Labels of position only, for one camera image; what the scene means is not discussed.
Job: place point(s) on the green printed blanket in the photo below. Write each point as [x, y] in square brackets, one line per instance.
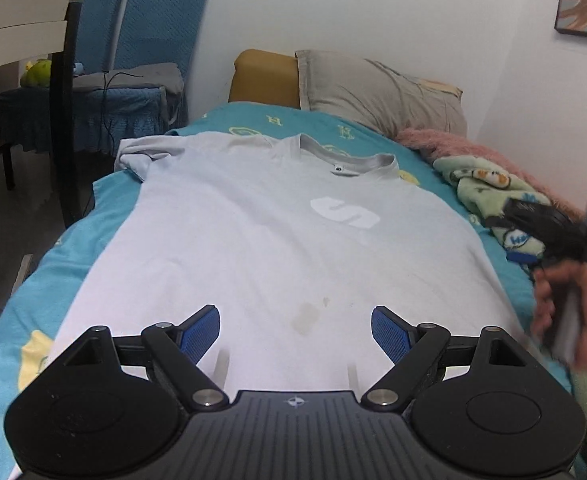
[478, 185]

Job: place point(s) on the black table frame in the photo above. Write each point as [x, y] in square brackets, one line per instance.
[63, 110]

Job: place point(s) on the mustard cushion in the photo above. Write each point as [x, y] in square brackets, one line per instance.
[263, 77]

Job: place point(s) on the white table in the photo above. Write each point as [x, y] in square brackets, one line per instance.
[18, 35]

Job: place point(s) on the teal printed bed sheet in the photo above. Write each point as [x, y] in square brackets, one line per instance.
[88, 240]

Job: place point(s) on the grey pillow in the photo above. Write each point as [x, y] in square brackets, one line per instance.
[373, 95]

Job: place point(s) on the green plush toy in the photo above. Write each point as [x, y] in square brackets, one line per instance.
[36, 72]

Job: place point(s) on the pink fluffy blanket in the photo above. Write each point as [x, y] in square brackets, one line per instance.
[453, 147]

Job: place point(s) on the blue covered chair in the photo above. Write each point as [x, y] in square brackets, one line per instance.
[168, 15]
[98, 20]

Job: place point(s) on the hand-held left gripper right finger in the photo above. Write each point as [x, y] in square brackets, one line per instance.
[391, 332]

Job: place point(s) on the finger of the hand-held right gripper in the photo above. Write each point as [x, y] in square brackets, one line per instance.
[523, 209]
[526, 258]

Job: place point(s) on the white t-shirt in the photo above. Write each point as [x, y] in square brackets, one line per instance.
[253, 240]

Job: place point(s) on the grey cloth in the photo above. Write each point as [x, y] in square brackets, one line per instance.
[138, 77]

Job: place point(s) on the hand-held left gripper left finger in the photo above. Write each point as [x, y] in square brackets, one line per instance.
[201, 330]

